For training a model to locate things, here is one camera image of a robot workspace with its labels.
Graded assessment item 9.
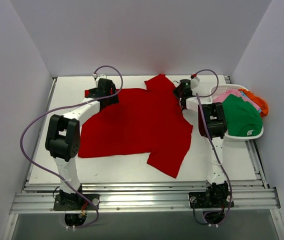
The red t-shirt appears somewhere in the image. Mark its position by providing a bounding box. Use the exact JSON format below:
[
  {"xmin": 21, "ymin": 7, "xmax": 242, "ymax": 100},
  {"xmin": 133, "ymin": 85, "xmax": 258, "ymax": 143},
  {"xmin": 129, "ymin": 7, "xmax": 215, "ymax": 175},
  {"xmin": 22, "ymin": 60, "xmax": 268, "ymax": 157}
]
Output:
[{"xmin": 78, "ymin": 74, "xmax": 193, "ymax": 178}]

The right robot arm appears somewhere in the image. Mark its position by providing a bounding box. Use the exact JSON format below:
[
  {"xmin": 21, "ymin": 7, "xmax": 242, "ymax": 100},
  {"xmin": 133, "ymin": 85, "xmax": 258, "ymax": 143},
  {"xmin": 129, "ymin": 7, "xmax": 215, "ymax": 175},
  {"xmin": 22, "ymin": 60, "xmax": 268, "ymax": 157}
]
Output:
[{"xmin": 173, "ymin": 77, "xmax": 229, "ymax": 207}]

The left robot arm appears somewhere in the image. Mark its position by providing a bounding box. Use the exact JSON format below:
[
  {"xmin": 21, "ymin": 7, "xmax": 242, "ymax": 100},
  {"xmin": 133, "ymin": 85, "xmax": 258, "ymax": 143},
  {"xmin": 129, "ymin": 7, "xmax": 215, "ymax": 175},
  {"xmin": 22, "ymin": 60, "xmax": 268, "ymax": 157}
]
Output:
[{"xmin": 45, "ymin": 78, "xmax": 119, "ymax": 210}]

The white laundry basket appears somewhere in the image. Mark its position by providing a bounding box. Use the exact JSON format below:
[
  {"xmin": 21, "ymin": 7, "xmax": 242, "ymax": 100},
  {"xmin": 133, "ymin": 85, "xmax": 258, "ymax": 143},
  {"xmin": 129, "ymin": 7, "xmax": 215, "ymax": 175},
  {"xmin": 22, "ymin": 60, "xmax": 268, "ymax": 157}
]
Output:
[{"xmin": 210, "ymin": 84, "xmax": 264, "ymax": 141}]

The pink t-shirt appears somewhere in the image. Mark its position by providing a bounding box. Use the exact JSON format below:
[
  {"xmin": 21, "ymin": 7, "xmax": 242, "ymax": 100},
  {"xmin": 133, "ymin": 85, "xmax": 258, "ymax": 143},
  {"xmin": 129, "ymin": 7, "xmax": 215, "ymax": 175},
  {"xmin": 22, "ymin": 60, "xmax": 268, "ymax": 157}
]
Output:
[{"xmin": 212, "ymin": 89, "xmax": 242, "ymax": 103}]

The green t-shirt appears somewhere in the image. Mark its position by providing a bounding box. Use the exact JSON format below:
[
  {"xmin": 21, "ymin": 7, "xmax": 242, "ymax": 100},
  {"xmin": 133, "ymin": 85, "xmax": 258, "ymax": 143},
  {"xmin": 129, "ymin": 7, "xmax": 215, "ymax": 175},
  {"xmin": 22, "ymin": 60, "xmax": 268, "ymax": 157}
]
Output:
[{"xmin": 222, "ymin": 94, "xmax": 263, "ymax": 137}]

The orange t-shirt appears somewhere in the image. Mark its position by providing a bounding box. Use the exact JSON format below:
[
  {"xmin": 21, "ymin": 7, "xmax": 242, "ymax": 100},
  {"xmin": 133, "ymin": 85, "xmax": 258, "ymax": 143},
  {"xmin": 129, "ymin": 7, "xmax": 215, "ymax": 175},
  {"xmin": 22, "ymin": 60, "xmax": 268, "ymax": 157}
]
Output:
[{"xmin": 239, "ymin": 88, "xmax": 269, "ymax": 118}]

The light blue t-shirt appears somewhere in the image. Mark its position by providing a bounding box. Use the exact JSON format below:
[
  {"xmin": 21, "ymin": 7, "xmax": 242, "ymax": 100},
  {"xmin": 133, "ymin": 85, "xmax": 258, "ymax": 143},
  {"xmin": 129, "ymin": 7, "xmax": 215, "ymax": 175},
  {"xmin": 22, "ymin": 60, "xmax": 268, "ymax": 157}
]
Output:
[{"xmin": 240, "ymin": 91, "xmax": 262, "ymax": 113}]

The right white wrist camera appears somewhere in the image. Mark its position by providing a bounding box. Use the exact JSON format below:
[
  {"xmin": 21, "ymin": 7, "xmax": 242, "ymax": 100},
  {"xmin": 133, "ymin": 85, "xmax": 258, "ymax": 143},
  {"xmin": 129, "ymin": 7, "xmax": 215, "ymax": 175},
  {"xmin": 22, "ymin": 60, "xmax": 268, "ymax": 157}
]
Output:
[{"xmin": 190, "ymin": 73, "xmax": 200, "ymax": 89}]

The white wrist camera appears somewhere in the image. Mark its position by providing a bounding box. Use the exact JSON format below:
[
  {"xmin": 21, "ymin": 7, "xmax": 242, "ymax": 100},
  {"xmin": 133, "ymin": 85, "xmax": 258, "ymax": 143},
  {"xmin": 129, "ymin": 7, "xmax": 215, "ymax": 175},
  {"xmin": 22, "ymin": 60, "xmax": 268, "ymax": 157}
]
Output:
[
  {"xmin": 190, "ymin": 73, "xmax": 200, "ymax": 89},
  {"xmin": 92, "ymin": 72, "xmax": 108, "ymax": 80}
]

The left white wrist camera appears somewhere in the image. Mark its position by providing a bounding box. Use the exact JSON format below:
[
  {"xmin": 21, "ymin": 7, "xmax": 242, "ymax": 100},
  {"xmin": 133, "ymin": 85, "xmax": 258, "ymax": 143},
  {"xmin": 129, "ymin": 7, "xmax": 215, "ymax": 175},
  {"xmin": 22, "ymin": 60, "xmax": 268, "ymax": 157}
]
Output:
[{"xmin": 92, "ymin": 72, "xmax": 108, "ymax": 80}]

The aluminium rail frame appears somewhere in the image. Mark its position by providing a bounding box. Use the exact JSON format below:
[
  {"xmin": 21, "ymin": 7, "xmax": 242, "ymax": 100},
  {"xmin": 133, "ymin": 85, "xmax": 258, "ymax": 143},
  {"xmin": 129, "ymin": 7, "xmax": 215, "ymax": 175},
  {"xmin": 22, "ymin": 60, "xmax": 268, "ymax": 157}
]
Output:
[{"xmin": 11, "ymin": 76, "xmax": 280, "ymax": 214}]

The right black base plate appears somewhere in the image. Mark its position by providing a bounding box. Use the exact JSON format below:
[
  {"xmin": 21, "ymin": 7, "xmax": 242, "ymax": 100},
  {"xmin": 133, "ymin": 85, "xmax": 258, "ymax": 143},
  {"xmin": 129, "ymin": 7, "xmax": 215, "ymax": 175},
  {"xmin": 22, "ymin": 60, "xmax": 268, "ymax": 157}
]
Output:
[{"xmin": 188, "ymin": 191, "xmax": 230, "ymax": 209}]

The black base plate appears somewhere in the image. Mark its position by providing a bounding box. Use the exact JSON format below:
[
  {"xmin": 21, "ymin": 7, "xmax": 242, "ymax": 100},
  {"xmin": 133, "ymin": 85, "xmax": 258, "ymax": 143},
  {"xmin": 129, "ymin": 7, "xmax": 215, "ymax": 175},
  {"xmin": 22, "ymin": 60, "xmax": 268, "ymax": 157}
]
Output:
[
  {"xmin": 53, "ymin": 193, "xmax": 100, "ymax": 211},
  {"xmin": 188, "ymin": 191, "xmax": 230, "ymax": 209}
]

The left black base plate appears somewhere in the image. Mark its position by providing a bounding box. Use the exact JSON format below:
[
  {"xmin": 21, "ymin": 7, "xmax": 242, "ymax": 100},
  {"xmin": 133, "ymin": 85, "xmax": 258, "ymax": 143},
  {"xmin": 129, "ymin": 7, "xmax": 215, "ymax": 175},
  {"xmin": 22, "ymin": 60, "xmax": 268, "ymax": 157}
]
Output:
[{"xmin": 53, "ymin": 193, "xmax": 100, "ymax": 211}]

